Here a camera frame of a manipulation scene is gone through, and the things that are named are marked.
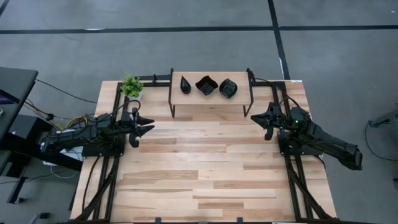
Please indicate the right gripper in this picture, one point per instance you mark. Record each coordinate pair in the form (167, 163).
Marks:
(273, 119)

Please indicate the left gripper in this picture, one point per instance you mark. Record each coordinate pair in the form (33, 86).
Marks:
(134, 127)

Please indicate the black leaf-shaped mini plate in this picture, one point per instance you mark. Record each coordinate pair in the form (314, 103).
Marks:
(228, 88)

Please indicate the black teardrop mini plate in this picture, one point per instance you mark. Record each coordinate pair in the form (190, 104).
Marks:
(185, 87)

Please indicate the black wavy square mini plate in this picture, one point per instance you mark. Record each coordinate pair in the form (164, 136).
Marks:
(206, 85)

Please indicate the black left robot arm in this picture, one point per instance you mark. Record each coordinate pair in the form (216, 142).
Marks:
(84, 135)

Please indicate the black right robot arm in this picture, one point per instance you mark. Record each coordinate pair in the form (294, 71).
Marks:
(323, 140)

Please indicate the green plant white pot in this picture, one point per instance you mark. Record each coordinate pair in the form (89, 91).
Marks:
(132, 86)

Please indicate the wooden shelf black metal legs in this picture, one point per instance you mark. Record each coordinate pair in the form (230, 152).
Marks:
(214, 101)

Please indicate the white printed paper sheet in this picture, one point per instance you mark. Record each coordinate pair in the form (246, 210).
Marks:
(73, 153)

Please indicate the black stand foot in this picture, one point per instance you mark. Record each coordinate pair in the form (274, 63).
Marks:
(385, 119)

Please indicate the black power brick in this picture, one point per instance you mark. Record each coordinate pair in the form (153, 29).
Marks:
(44, 215)

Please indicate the black desk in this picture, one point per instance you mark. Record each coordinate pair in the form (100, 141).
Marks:
(15, 81)

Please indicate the dark laptop screen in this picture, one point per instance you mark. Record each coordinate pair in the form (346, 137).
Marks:
(6, 97)

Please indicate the black aluminium table frame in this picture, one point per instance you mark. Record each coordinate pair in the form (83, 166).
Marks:
(117, 99)

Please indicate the black table edge bracket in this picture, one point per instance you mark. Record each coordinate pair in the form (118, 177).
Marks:
(239, 220)
(158, 220)

